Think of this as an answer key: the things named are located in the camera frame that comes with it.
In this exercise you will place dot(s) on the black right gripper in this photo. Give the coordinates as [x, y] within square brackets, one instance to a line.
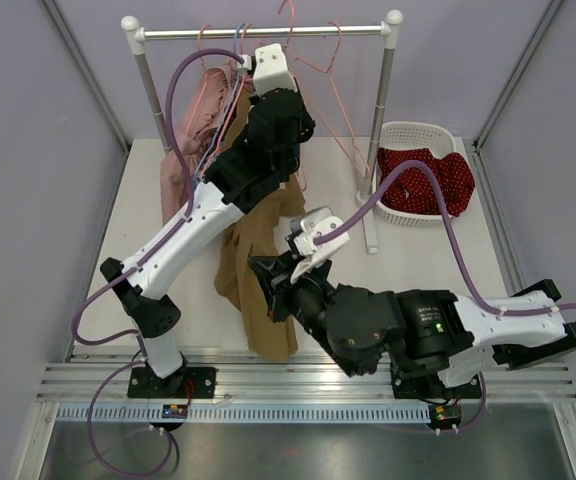
[278, 282]

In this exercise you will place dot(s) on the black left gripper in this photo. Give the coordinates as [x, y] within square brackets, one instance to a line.
[304, 122]

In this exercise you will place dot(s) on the tan brown skirt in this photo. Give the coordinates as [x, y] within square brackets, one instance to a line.
[254, 235]

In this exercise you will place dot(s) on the pink hanger of tan skirt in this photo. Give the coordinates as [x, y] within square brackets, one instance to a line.
[295, 60]

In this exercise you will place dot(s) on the pink pleated skirt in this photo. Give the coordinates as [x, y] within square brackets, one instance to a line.
[173, 191]

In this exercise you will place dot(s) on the blue wire hanger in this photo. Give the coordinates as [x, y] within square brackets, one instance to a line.
[229, 109]

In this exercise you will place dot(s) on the pink hanger of red skirt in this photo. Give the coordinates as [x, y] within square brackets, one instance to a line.
[358, 159]

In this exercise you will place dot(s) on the red polka dot skirt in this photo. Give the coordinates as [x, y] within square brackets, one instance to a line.
[412, 192]

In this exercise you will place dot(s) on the blue floral skirt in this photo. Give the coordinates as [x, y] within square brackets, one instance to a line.
[203, 164]

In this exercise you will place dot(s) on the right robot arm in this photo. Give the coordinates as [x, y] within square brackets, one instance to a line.
[437, 342]

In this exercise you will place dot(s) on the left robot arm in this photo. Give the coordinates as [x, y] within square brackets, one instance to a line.
[260, 161]

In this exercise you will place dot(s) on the white clothes rack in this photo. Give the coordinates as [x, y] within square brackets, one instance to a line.
[268, 33]

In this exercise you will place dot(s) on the white plastic basket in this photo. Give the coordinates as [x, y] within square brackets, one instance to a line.
[408, 135]

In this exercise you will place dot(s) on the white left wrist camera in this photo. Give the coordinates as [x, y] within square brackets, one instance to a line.
[271, 70]

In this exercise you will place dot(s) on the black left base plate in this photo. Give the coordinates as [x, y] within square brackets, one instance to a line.
[189, 381]

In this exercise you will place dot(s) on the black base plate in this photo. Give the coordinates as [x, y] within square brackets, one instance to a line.
[189, 381]
[430, 389]

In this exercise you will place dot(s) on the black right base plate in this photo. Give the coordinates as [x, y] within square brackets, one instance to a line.
[430, 389]

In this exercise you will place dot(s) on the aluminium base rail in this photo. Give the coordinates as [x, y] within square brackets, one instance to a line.
[309, 377]

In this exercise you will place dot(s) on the white perforated cable duct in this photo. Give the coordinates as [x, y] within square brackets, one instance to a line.
[240, 413]

